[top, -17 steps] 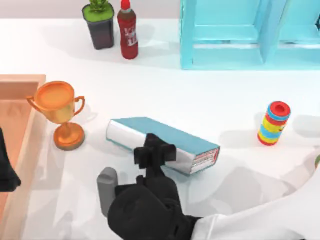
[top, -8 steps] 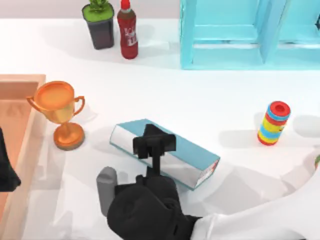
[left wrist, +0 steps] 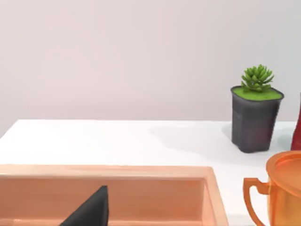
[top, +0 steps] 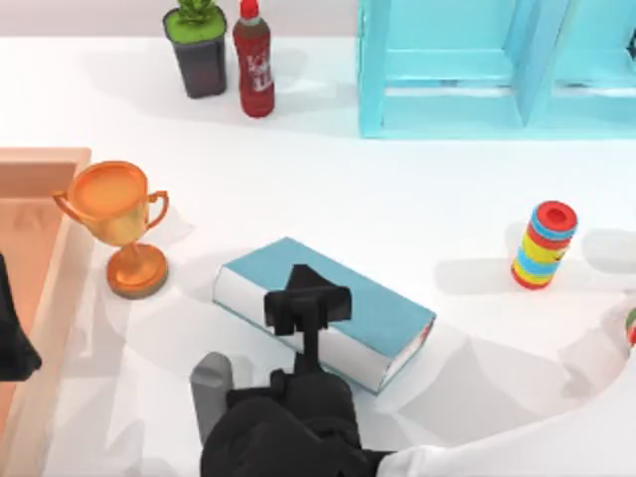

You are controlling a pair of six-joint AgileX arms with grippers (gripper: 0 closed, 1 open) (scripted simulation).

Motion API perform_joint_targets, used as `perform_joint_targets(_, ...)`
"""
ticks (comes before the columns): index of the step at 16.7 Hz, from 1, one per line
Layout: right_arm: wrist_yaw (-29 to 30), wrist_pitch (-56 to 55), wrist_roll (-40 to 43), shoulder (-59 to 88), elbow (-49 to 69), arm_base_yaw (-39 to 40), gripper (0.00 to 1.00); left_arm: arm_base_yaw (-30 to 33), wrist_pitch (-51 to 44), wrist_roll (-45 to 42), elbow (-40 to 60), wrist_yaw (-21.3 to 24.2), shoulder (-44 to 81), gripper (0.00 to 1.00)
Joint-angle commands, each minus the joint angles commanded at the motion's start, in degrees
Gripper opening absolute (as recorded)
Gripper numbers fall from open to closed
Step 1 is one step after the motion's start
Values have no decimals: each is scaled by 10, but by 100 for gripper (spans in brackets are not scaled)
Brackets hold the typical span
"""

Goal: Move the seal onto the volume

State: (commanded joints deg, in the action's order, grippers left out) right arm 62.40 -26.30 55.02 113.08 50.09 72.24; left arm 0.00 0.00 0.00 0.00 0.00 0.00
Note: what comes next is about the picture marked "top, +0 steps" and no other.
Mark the blue book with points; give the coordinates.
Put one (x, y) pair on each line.
(380, 308)

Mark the orange trophy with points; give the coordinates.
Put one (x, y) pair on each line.
(107, 196)

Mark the stack of coloured rings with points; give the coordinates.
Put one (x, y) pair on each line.
(544, 248)

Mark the red bottle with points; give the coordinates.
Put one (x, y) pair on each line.
(254, 64)

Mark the dark pot with green plant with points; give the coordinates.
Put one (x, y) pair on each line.
(199, 59)

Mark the light blue rack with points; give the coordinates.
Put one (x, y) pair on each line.
(447, 69)

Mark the salmon shallow box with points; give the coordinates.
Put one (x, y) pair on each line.
(30, 223)

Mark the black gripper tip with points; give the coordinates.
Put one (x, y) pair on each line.
(12, 338)

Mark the red and green can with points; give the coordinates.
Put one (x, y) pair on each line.
(632, 328)

